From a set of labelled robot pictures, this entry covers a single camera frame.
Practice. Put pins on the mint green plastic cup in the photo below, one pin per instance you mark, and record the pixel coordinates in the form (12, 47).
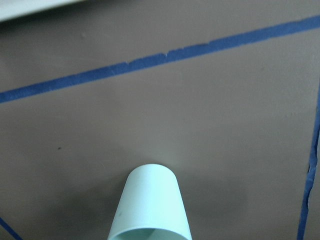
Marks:
(150, 207)

